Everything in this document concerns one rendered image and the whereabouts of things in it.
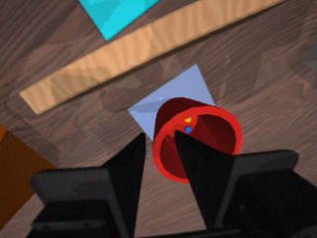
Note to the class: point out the white flat rectangular block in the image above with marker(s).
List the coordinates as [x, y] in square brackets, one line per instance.
[311, 58]

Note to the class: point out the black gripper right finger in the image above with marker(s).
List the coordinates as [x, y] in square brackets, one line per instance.
[213, 174]

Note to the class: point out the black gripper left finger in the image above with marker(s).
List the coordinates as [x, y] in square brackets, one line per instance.
[117, 180]

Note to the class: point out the red cup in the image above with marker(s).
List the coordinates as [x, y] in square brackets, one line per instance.
[209, 124]

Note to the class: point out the tan flat bar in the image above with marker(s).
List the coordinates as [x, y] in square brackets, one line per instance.
[145, 46]

